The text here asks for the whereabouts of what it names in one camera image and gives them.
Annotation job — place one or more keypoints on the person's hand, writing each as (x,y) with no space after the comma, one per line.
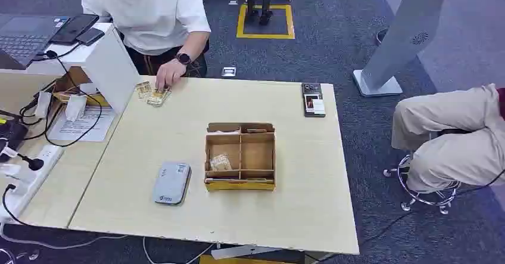
(169,74)

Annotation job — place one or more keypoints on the black wristwatch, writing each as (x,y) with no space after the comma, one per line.
(184,58)

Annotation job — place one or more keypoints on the small golden card pile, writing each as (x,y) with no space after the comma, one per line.
(143,89)

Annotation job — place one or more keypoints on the white desk riser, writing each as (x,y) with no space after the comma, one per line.
(112,72)

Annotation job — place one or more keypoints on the person in white top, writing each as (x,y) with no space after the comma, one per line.
(154,13)

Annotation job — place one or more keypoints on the yellow floor tape square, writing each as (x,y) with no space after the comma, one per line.
(239,21)

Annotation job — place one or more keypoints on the small black phone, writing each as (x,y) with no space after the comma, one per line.
(90,36)

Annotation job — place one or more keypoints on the cardboard box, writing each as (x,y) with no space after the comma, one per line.
(77,78)

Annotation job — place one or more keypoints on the white power adapter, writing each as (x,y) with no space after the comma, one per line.
(75,107)
(42,104)

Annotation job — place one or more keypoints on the golden card in wrapper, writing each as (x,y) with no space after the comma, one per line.
(220,162)

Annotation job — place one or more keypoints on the printed paper sheet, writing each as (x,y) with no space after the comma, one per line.
(81,127)

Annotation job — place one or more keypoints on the large black tablet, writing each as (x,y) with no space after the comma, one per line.
(75,28)

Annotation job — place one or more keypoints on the grey card reader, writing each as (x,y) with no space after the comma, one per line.
(172,183)

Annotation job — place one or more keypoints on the wooden compartment box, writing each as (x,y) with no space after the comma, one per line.
(252,155)

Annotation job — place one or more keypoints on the black robot legs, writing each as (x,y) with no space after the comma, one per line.
(260,1)

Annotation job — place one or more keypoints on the black smartphone with picture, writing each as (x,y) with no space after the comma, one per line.
(313,100)

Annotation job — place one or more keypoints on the dark grey laptop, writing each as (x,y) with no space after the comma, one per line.
(21,39)

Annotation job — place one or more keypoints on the black plug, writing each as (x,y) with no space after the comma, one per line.
(34,163)

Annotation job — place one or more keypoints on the black desk device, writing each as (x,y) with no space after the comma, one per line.
(12,134)

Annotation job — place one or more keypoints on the white power strip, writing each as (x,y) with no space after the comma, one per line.
(27,183)

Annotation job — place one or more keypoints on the grey floor stand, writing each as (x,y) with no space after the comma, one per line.
(406,33)

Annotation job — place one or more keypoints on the chrome stool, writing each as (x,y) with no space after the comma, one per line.
(430,199)

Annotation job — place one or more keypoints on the person in beige trousers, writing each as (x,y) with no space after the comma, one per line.
(453,151)

